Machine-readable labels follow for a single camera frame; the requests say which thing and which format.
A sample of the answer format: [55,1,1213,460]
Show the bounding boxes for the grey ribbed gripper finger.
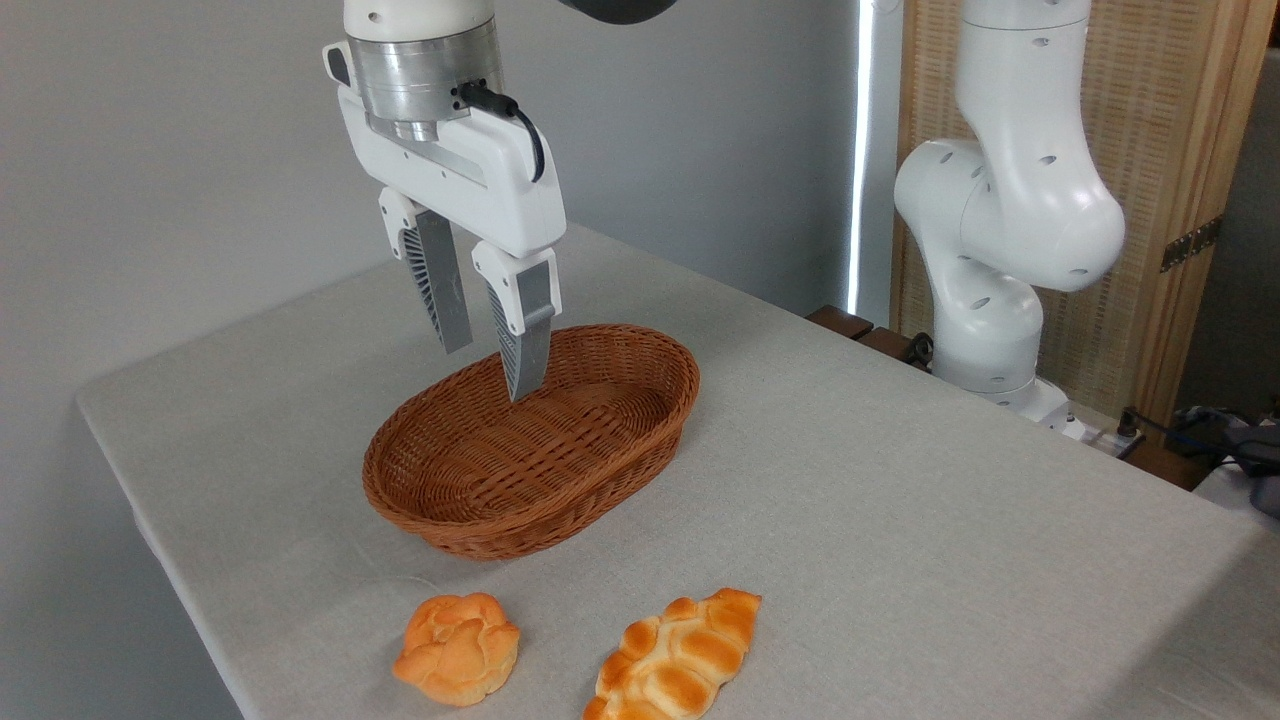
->
[471,240,562,404]
[378,186,474,355]

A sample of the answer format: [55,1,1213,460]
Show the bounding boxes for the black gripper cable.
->
[455,81,547,185]

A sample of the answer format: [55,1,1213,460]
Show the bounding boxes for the grey tablecloth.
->
[76,222,1280,720]

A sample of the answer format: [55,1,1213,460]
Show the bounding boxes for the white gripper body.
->
[322,41,568,260]

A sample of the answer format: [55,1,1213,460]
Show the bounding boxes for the black floor cables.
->
[1118,400,1280,473]

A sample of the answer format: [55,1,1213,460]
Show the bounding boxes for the round orange bread bun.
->
[392,592,522,708]

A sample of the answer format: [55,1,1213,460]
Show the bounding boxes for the dark brown wooden bench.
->
[805,304,937,373]

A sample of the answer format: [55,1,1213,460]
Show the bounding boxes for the braided golden bread loaf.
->
[582,587,763,720]

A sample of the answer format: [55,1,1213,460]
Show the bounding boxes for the metal screen hinge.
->
[1160,214,1224,274]

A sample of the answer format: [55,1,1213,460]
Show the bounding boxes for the white power strip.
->
[1058,418,1144,459]

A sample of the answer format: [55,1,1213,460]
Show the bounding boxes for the brown oval wicker basket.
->
[362,323,702,561]

